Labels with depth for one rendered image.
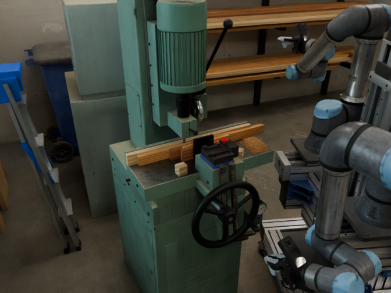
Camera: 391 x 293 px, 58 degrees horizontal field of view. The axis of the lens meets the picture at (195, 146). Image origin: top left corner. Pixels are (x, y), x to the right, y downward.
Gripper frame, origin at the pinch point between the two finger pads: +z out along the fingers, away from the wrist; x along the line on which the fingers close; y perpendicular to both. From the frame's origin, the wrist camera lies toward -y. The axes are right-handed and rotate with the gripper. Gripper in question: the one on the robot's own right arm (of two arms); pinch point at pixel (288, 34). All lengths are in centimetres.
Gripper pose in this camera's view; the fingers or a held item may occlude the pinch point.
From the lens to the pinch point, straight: 217.2
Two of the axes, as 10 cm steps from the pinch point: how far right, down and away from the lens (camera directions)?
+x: 9.3, -2.9, 2.4
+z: -3.5, -4.6, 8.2
